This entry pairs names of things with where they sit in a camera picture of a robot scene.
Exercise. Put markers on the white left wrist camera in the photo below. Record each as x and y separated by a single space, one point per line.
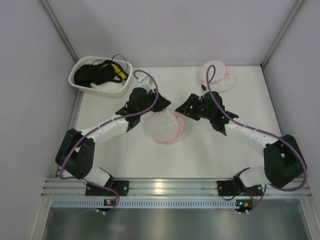
146 83

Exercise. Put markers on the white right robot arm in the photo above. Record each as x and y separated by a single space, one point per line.
282 159

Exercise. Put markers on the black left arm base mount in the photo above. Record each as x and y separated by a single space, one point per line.
119 186

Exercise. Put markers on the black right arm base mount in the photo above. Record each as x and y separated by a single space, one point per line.
231 188

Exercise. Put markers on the grey slotted cable duct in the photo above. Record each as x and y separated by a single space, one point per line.
140 203

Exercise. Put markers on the aluminium corner post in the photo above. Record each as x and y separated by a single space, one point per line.
290 18
58 27

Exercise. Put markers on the yellow black garment in basket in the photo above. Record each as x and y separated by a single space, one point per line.
115 72

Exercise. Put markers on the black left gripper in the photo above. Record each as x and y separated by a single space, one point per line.
157 102

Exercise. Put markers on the white plastic laundry basket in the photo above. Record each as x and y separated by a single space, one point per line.
111 90

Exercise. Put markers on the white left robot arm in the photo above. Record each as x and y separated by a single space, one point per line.
76 152

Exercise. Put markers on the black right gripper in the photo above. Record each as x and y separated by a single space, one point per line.
194 107

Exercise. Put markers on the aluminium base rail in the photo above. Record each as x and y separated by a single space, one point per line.
184 188

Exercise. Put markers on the white mesh laundry bag front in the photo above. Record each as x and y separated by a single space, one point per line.
166 127

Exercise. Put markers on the aluminium corner post right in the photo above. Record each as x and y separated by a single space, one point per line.
290 18

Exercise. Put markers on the aluminium corner post left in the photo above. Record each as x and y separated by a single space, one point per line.
58 27

